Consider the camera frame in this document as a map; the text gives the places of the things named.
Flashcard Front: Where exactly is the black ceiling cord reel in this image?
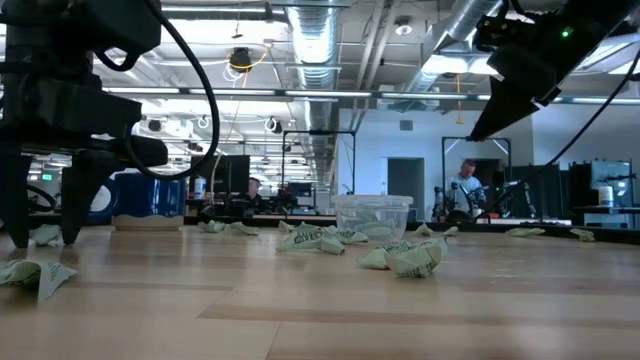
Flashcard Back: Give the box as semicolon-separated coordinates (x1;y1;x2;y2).
228;46;254;74

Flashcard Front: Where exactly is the grey equipment cabinet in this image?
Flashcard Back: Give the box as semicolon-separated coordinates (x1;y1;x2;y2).
589;158;635;207

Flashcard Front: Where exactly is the black frame stand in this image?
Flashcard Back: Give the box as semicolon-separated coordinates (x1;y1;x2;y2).
280;129;358;217
440;135;512;221

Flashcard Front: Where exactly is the thick black cable loop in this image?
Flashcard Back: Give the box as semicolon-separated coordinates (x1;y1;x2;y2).
25;183;58;214

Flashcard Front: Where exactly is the clear plastic container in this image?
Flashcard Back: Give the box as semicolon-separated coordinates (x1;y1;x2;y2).
330;194;415;245

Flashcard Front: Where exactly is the black partition panel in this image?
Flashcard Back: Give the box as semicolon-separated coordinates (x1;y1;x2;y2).
508;162;591;220

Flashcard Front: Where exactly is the seated person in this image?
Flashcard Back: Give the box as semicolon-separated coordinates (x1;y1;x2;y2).
246;176;265;202

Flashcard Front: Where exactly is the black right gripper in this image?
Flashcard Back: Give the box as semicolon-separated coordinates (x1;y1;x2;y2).
468;12;614;143

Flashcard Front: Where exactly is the long ceiling light strip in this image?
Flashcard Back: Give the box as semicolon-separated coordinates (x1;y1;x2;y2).
102;87;640;106

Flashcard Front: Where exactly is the silver ventilation duct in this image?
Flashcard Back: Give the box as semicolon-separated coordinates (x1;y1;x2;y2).
399;0;504;101
285;0;342;186

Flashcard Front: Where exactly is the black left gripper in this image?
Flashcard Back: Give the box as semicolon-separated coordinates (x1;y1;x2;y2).
0;54;170;250

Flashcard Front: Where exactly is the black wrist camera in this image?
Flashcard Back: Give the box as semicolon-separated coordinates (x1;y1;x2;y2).
472;13;542;52
74;0;164;57

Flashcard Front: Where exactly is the black computer monitor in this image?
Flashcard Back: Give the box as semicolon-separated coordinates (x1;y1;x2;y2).
188;154;251;202

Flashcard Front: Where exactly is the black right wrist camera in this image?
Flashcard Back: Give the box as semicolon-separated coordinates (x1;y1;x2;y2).
472;13;542;52

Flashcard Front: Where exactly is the black left wrist camera cable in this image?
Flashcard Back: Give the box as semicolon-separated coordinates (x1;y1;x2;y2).
93;0;222;182

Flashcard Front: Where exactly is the yellow hanging cord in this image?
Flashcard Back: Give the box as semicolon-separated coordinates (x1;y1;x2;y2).
453;73;466;126

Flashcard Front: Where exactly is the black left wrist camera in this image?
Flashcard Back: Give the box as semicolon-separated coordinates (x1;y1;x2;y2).
74;0;164;57

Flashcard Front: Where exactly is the standing person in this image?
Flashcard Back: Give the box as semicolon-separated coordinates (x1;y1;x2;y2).
443;158;487;222

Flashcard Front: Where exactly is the blue ceramic mug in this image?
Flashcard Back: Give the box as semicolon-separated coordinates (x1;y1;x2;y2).
87;172;188;232

